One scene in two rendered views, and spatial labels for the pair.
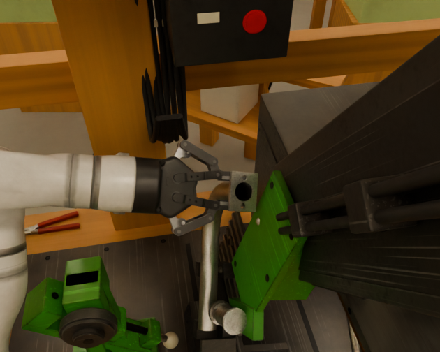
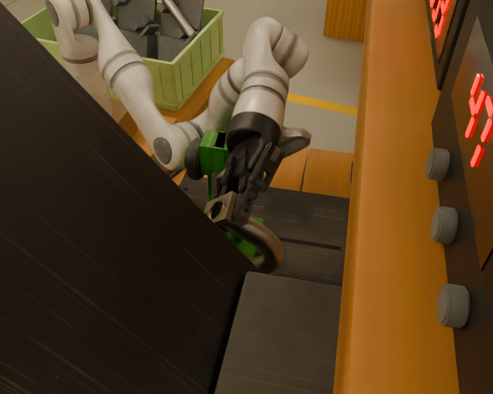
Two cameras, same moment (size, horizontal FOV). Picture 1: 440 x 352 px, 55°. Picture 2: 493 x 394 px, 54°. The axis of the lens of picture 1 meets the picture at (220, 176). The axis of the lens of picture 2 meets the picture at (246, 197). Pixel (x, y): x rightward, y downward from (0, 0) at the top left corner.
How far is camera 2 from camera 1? 0.74 m
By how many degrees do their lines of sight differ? 74
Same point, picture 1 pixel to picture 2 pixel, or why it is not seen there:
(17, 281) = (219, 96)
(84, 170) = (253, 80)
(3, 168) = (255, 35)
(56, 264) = (342, 218)
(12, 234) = (239, 76)
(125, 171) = (246, 104)
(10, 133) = not seen: outside the picture
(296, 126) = (305, 305)
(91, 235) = not seen: hidden behind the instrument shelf
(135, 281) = (299, 271)
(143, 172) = (243, 116)
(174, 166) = (254, 148)
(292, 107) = not seen: hidden behind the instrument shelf
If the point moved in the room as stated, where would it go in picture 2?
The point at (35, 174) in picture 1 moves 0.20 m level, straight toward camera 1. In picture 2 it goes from (253, 55) to (118, 65)
